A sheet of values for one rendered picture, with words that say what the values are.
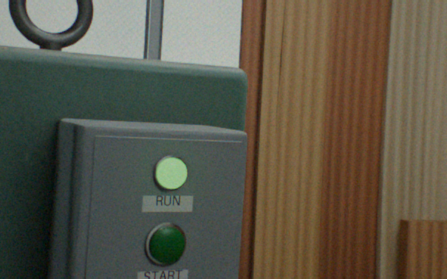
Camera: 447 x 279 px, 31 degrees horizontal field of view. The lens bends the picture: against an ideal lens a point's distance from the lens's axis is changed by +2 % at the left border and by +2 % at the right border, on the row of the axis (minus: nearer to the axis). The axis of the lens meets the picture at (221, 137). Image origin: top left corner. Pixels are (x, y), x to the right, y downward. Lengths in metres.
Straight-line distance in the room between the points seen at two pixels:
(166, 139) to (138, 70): 0.07
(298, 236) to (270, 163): 0.20
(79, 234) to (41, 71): 0.10
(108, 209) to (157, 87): 0.10
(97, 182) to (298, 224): 1.57
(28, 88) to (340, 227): 1.64
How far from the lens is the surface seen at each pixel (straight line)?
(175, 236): 0.44
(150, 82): 0.50
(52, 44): 0.58
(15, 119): 0.47
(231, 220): 0.46
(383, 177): 2.09
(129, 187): 0.43
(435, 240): 2.10
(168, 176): 0.43
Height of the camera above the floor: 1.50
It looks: 3 degrees down
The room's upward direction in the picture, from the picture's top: 4 degrees clockwise
